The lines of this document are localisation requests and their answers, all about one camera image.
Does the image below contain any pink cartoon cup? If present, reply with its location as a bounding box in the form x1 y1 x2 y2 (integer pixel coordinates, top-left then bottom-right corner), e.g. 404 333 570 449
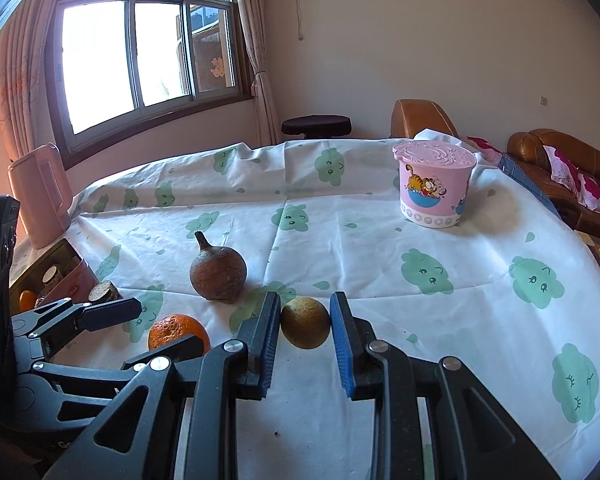
392 140 477 229

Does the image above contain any large textured orange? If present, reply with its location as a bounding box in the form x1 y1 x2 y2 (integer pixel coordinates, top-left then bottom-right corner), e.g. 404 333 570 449
147 313 211 353

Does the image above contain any pink floral cushion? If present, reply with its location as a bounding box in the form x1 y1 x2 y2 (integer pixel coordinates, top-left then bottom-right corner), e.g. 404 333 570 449
544 145 600 214

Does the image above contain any white cloud-print tablecloth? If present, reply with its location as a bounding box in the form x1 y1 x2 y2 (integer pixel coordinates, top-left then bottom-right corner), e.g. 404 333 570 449
9 136 600 480

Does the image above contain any window with frame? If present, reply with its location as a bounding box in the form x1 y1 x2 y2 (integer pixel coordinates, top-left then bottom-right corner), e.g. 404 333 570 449
46 0 251 168

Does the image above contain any chocolate layered snack cake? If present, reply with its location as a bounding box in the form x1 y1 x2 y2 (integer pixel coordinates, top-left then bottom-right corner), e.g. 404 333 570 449
87 280 122 304

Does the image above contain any brown stemmed round fruit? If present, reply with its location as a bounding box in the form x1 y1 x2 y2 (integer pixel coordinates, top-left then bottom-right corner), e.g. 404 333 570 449
189 231 247 304

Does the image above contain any pink electric kettle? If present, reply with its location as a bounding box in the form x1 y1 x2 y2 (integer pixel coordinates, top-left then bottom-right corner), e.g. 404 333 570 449
8 143 73 249

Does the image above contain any pink tin box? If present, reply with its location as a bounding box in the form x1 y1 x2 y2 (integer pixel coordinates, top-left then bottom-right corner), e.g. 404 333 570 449
9 238 98 314

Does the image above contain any smooth small orange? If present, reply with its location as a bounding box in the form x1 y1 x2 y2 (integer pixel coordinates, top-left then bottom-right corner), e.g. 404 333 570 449
18 290 38 312

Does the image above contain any pink right curtain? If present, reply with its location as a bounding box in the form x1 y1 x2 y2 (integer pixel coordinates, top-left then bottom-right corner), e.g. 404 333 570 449
237 0 279 146

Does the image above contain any brown leather sofa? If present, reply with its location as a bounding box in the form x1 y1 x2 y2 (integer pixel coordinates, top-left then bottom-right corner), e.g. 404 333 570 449
507 129 600 238

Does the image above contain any pink left curtain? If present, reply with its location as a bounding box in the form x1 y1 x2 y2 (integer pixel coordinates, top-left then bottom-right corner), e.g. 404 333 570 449
0 0 57 162

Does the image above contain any pink curtain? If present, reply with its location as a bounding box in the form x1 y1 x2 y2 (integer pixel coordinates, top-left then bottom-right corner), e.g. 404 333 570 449
0 0 57 162
237 0 279 146

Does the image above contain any black round stool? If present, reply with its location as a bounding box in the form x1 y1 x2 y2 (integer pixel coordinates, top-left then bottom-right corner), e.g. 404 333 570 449
282 114 352 140

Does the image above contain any brown leather chair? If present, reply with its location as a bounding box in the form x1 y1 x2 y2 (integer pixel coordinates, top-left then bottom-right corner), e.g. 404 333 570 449
390 99 458 139

